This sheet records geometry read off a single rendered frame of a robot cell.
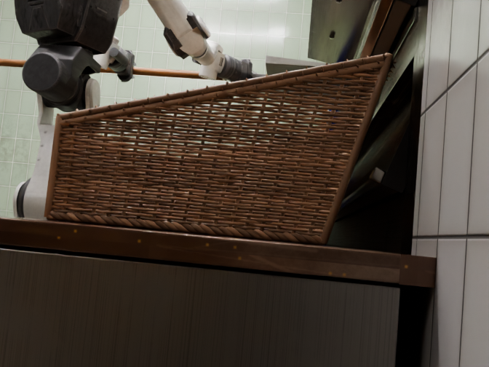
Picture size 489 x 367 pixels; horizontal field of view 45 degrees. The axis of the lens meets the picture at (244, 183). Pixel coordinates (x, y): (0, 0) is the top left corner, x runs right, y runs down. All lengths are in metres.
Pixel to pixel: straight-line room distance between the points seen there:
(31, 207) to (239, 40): 2.22
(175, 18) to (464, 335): 1.51
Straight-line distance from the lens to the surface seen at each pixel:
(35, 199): 1.80
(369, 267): 0.61
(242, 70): 2.29
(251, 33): 3.73
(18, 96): 4.00
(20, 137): 3.94
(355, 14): 2.14
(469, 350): 0.51
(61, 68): 1.73
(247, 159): 0.82
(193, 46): 1.94
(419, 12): 0.87
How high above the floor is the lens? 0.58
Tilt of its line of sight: 5 degrees up
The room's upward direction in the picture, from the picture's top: 5 degrees clockwise
